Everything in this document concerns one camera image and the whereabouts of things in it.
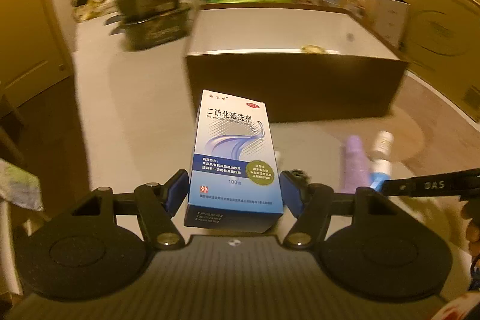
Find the lower black food container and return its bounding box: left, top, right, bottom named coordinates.
left=119, top=2, right=191, bottom=50

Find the large brown cardboard box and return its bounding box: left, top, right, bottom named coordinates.
left=401, top=0, right=479, bottom=121

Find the blue shampoo medicine box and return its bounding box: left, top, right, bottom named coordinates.
left=184, top=90, right=284, bottom=233

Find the person's right hand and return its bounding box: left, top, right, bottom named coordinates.
left=460, top=199, right=479, bottom=257

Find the white cardboard box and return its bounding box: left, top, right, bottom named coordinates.
left=340, top=0, right=409, bottom=48

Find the wooden door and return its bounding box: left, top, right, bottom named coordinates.
left=1, top=0, right=73, bottom=107

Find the mint handheld fan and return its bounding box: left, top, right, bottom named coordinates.
left=301, top=45, right=340, bottom=54

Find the blue white tube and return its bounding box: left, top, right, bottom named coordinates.
left=370, top=159, right=391, bottom=192

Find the brown box white interior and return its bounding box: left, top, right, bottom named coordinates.
left=184, top=3, right=408, bottom=123

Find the purple cream tube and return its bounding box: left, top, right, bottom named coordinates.
left=340, top=135, right=371, bottom=194

